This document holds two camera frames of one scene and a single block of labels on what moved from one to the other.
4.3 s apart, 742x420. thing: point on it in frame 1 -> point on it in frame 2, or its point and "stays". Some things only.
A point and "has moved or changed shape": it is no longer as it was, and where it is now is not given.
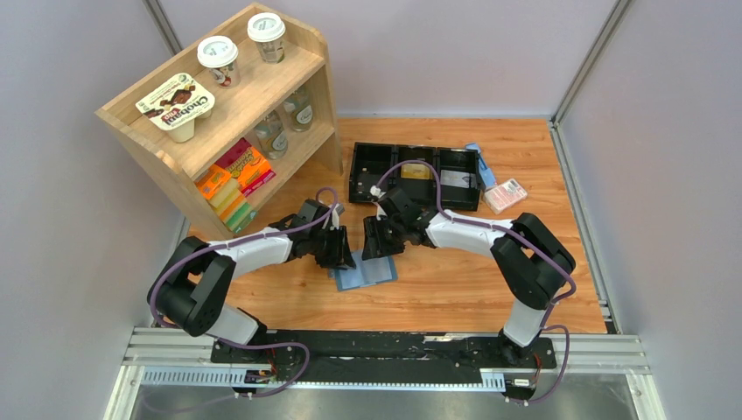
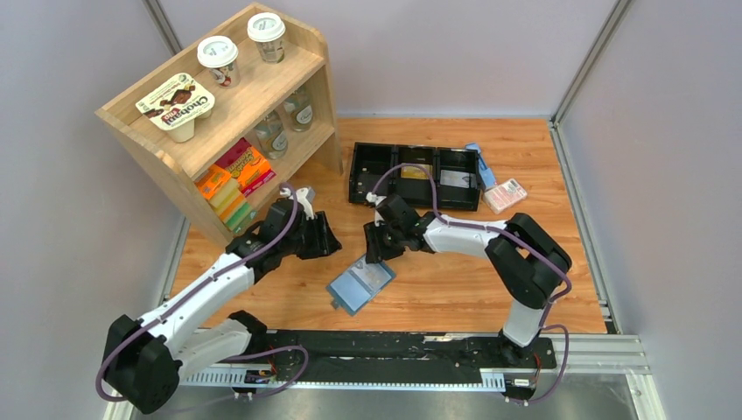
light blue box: (487, 174) stays
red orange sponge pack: (248, 165) stays
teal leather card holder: (367, 272) has moved or changed shape
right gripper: (374, 245) stays
